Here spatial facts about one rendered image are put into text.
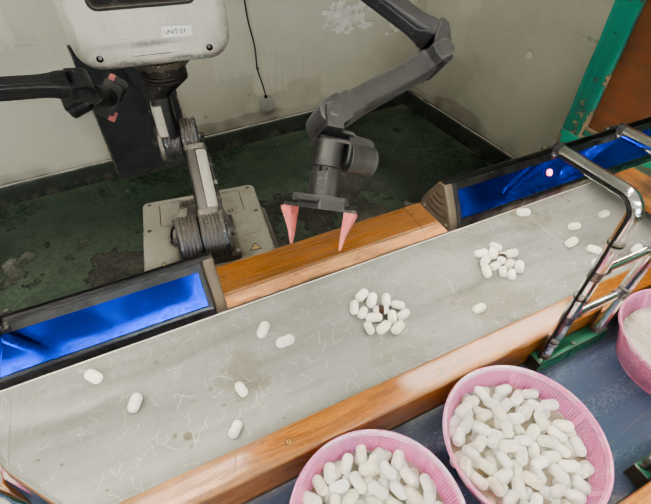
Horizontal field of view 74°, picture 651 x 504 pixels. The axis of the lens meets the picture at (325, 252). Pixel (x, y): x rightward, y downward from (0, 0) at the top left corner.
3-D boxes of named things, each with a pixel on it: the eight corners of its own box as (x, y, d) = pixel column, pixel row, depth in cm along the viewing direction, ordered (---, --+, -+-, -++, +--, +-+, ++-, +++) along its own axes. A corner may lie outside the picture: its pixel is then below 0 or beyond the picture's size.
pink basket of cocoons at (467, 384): (404, 461, 77) (411, 439, 71) (478, 365, 91) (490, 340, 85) (550, 589, 64) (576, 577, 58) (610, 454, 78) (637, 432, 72)
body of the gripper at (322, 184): (298, 202, 87) (303, 166, 87) (348, 209, 86) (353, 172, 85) (291, 201, 81) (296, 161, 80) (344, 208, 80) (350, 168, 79)
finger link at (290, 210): (284, 240, 89) (290, 195, 88) (318, 245, 88) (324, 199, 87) (275, 242, 82) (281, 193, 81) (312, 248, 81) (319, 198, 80)
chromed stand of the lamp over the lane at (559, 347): (474, 309, 102) (539, 141, 71) (537, 282, 108) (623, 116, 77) (533, 375, 90) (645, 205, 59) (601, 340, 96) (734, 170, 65)
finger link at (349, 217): (317, 245, 88) (324, 199, 87) (352, 250, 87) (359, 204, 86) (311, 247, 81) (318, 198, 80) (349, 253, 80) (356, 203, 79)
